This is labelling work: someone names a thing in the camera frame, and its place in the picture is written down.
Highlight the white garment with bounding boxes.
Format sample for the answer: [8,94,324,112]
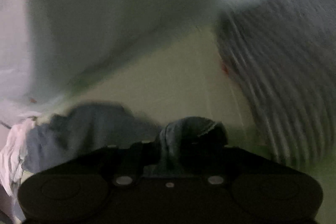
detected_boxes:
[0,118,36,197]

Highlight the light blue printed blanket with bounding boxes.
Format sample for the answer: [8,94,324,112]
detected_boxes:
[0,0,300,125]

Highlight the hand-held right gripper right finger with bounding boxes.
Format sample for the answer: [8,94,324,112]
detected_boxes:
[181,143,237,185]

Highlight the blue denim jeans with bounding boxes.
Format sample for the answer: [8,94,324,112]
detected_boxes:
[22,102,229,178]

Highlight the grey striped cloth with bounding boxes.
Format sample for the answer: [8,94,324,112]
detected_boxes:
[215,0,336,169]

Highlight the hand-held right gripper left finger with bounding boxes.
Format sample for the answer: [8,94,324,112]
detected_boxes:
[100,141,158,188]

